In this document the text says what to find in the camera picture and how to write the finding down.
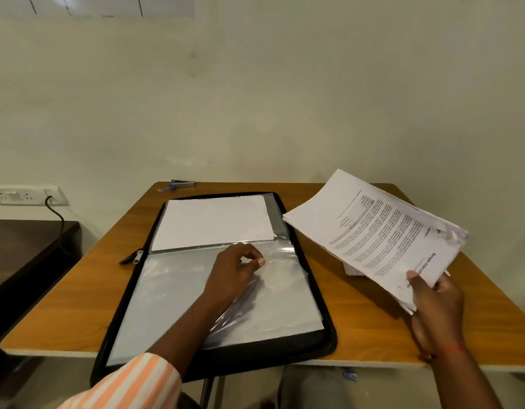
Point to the clear plastic sleeve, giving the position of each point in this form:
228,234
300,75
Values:
284,293

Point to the dark brown wooden table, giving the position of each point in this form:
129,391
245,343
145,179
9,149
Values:
19,255

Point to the white wall socket panel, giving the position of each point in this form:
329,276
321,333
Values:
19,195

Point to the blue silver stapler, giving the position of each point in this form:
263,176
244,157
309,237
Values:
179,184

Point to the blank white paper sheet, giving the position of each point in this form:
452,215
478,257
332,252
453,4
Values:
211,221

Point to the white papers on table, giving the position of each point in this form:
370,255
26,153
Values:
353,270

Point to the stack of printed papers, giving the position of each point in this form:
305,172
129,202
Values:
373,234

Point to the person's right forearm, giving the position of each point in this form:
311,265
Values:
462,379

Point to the person's right hand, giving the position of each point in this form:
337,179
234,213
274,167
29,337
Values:
439,315

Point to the person's left forearm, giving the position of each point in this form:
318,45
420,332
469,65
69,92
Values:
160,362

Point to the metal table leg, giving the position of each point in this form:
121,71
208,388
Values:
209,394

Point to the person's left thumb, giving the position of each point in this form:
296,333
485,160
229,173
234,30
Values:
256,262

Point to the black zipper pull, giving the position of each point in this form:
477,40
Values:
132,257

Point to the person's grey trousers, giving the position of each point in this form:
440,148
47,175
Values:
313,389

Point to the person's right thumb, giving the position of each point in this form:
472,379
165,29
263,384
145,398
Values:
417,285

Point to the black zip folder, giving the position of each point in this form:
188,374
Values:
313,327

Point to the person's left hand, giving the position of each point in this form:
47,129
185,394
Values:
228,276

